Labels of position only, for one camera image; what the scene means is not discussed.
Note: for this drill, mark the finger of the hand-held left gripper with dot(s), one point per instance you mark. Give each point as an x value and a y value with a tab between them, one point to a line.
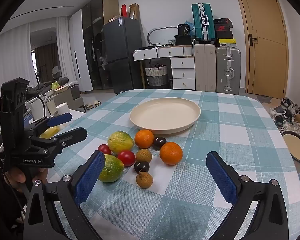
60	119
72	135

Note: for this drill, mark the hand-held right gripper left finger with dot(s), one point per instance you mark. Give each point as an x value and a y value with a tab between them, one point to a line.
87	177

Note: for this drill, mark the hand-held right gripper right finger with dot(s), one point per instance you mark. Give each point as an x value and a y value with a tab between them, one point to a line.
222	177

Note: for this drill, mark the yellow green round fruit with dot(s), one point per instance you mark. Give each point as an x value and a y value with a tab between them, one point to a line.
112	170
120	142

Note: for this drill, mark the red tomato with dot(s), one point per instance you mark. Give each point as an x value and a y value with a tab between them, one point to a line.
105	149
126	158

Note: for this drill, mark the dark purple round fruit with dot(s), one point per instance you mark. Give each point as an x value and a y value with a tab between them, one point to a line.
141	167
160	143

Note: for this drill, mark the orange mandarin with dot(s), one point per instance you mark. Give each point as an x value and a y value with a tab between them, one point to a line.
144	139
171	153

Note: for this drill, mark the brown longan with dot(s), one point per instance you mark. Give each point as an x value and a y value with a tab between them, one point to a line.
144	155
144	180

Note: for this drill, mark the cream round plate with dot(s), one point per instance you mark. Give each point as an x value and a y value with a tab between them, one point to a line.
165	115

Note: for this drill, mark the person's left hand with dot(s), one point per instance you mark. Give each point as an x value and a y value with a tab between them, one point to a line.
17	177

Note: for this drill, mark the yellow sponge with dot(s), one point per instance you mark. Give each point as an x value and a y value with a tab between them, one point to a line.
50	132

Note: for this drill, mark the grey side table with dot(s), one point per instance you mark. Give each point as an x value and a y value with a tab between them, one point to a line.
70	97

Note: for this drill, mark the pair of beige slippers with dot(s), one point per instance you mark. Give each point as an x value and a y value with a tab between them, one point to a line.
93	104

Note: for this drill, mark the teal checked tablecloth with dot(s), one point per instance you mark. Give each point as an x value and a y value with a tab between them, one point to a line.
215	135

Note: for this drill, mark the brown curtain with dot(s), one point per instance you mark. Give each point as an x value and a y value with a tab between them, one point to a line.
46	60

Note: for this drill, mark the white curtain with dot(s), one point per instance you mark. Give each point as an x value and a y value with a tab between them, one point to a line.
10	55

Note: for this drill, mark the round black rimmed stool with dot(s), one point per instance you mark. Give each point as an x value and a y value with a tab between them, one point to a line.
296	147

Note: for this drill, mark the dark glass wardrobe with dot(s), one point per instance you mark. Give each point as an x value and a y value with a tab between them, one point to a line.
90	42

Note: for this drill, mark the pile of shoes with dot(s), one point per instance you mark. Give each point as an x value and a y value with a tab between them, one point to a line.
285	115

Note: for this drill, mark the dark grey refrigerator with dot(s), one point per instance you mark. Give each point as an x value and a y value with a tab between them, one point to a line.
122	50

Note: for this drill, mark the wicker laundry basket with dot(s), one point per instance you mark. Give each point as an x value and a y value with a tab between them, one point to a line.
156	76

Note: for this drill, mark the silver suitcase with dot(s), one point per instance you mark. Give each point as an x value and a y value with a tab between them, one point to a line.
227	67

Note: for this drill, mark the beige suitcase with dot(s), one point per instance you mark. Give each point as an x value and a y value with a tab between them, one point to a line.
205	67

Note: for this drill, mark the white drawer desk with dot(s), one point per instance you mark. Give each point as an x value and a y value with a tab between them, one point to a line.
182	72

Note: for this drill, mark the brown cardboard box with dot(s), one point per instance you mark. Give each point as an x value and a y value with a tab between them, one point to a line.
134	11

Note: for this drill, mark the yellow black shoe box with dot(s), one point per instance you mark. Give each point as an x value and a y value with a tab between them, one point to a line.
227	42

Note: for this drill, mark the small white basket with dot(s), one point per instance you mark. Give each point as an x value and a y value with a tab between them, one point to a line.
171	41

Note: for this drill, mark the wooden door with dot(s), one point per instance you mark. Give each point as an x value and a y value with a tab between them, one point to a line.
262	42

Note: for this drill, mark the plain black shoe box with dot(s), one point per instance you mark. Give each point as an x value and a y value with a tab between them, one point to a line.
223	35

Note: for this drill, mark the black storage box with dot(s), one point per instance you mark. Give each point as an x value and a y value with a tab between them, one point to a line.
183	40

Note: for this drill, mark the red black shoe box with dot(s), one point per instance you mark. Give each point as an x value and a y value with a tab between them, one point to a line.
223	29

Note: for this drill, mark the black bucket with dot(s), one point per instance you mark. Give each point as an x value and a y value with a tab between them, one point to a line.
184	29

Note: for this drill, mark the blue plastic bag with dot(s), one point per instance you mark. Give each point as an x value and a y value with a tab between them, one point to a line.
190	25

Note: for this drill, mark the teal suitcase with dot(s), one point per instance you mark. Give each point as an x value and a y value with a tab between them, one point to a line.
202	22

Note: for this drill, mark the oval metal frame mirror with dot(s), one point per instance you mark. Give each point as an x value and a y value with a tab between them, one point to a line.
150	33

